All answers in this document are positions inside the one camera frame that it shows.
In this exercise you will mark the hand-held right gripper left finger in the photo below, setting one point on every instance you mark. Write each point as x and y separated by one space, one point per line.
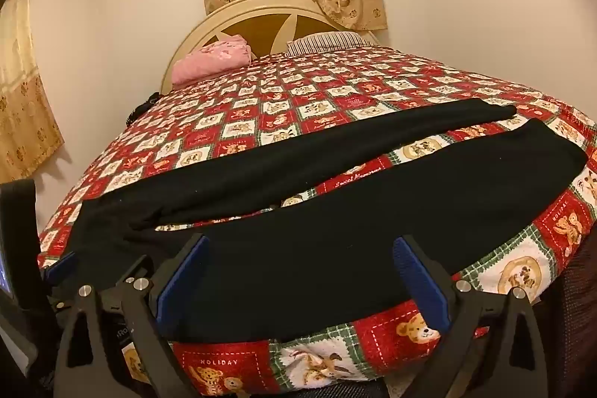
179 286

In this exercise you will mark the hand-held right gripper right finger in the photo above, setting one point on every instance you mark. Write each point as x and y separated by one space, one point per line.
419 281

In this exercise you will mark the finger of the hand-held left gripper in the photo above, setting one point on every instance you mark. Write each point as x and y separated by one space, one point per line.
63 267

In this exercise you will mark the black pants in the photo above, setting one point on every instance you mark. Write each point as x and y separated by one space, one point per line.
326 239

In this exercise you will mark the beige flowered window curtain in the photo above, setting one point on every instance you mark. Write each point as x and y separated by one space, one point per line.
23 109

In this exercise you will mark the dark cloth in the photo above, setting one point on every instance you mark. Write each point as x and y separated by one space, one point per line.
573 309

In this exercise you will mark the dark object beside bed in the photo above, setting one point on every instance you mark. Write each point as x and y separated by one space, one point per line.
142 109

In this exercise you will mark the red teddy bear printed blanket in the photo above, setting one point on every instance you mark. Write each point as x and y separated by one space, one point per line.
354 99

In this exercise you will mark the pink folded cloth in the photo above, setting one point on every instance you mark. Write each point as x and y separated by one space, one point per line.
210 60

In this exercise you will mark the striped pillow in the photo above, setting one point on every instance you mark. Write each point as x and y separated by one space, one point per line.
322 41

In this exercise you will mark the cream wooden headboard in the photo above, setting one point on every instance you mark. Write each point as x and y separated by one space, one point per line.
252 22

